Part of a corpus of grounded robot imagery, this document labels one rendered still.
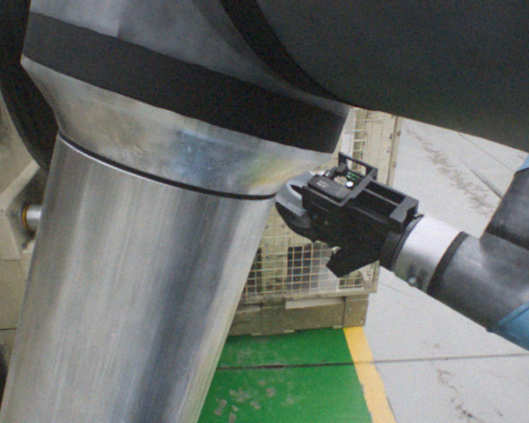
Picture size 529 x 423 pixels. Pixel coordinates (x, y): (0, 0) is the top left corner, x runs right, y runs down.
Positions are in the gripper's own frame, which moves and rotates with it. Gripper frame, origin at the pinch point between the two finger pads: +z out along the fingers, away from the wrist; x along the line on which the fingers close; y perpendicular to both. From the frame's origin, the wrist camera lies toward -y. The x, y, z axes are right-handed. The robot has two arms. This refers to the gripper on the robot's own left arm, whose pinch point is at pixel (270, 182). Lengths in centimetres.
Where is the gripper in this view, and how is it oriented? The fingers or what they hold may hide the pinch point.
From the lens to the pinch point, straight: 59.4
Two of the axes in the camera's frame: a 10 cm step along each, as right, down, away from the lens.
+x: -6.7, 6.1, -4.3
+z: -7.3, -4.4, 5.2
